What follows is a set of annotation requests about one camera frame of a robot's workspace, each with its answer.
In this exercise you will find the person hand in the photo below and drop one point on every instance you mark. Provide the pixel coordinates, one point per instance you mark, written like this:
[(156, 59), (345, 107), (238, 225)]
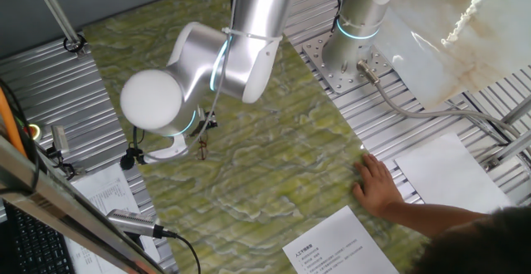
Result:
[(375, 187)]

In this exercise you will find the slim aluminium pole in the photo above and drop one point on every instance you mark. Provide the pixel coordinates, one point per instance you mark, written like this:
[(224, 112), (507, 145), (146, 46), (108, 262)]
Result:
[(54, 8)]

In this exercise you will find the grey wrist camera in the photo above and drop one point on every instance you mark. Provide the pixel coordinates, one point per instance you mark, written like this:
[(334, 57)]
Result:
[(170, 151)]

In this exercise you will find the aluminium frame beam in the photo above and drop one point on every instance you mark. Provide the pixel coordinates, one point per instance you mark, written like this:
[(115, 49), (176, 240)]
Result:
[(62, 211)]

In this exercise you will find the person head dark hair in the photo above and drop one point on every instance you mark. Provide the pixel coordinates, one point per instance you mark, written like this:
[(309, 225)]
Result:
[(498, 245)]

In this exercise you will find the red yellow stop button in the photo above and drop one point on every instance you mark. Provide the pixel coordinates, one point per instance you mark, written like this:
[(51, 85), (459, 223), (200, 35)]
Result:
[(35, 132)]

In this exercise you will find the paper with short text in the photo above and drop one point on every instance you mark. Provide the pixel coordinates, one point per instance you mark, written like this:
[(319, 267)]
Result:
[(338, 241)]

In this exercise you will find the green marble pattern mat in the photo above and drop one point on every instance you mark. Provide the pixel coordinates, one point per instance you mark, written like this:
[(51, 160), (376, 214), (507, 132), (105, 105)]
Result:
[(269, 174)]

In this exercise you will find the white crumpled strip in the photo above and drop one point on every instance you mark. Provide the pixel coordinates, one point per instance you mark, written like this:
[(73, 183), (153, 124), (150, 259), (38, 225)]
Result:
[(469, 12)]

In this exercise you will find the paper with printed table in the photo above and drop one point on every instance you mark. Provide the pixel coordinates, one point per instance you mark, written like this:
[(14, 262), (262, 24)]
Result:
[(108, 191)]

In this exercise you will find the aluminium profile frame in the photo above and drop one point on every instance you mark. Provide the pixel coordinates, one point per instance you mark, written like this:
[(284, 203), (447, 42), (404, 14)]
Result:
[(514, 145)]

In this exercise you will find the black keyboard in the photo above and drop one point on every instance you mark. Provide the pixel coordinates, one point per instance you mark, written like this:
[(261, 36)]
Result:
[(37, 245)]

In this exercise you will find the white beige marble sheet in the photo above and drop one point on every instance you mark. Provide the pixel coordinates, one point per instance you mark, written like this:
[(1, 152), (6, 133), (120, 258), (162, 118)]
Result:
[(456, 70)]

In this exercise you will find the brown framed glasses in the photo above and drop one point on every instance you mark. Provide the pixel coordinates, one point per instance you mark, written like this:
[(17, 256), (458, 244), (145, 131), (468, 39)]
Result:
[(202, 151)]

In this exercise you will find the blank white paper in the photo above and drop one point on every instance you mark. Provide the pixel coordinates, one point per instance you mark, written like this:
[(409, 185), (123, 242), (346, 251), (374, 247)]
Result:
[(448, 174)]

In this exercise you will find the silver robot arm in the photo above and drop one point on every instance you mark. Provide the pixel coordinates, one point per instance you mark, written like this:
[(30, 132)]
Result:
[(249, 37)]

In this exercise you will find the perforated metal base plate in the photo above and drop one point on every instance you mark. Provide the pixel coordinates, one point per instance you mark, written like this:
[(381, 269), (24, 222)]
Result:
[(332, 81)]

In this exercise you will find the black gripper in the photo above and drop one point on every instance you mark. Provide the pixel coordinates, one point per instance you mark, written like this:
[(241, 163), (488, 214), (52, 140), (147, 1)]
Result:
[(208, 123)]

